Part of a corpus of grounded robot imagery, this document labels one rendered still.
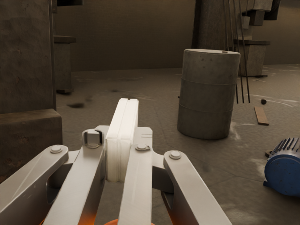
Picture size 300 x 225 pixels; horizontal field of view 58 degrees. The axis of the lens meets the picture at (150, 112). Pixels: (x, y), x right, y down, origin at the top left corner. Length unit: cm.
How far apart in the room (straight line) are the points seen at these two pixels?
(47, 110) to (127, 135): 45
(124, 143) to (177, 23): 834
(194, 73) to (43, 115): 228
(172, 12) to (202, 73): 578
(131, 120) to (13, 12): 43
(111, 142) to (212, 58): 254
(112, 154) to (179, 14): 840
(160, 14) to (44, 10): 756
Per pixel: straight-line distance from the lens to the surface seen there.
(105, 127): 18
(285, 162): 197
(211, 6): 428
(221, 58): 269
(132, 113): 19
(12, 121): 54
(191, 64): 275
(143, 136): 17
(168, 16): 827
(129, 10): 755
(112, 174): 16
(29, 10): 57
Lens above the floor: 104
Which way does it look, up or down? 17 degrees down
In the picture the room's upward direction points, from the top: 3 degrees clockwise
